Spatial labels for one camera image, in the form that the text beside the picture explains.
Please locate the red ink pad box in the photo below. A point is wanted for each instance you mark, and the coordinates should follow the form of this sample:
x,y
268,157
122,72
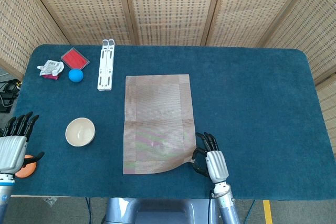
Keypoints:
x,y
75,58

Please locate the white table leg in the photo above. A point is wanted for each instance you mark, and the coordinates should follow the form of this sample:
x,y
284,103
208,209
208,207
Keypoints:
x,y
233,211

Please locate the woven striped placemat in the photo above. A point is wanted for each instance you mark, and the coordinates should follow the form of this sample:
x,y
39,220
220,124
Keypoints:
x,y
157,124

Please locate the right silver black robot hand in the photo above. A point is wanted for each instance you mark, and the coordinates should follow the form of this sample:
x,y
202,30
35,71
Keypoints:
x,y
217,166

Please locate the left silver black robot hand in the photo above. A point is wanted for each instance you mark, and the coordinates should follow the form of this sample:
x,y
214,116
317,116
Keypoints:
x,y
11,153

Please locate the orange disc with hole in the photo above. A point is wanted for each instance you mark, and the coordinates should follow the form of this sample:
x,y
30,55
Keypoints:
x,y
26,172

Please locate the beige bowl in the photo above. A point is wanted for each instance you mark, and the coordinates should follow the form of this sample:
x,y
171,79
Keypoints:
x,y
80,132

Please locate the blue ball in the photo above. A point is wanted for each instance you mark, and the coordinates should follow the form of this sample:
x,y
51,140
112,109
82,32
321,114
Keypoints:
x,y
76,75

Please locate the crumpled silver snack wrapper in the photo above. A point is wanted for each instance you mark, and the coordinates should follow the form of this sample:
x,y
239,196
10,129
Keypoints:
x,y
51,68

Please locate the blue carpet table cover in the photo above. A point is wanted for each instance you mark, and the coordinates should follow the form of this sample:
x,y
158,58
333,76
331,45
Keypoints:
x,y
262,90

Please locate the woven bamboo folding screen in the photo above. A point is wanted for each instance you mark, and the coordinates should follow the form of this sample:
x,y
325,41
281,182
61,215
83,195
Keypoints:
x,y
170,3

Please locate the grey-blue robot torso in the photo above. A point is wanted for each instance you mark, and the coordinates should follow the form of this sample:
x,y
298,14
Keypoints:
x,y
157,212

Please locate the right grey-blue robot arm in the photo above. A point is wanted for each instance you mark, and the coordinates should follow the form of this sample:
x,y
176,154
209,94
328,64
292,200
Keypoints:
x,y
227,208

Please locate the white folding stand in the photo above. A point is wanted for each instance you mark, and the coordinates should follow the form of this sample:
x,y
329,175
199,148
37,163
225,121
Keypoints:
x,y
105,72

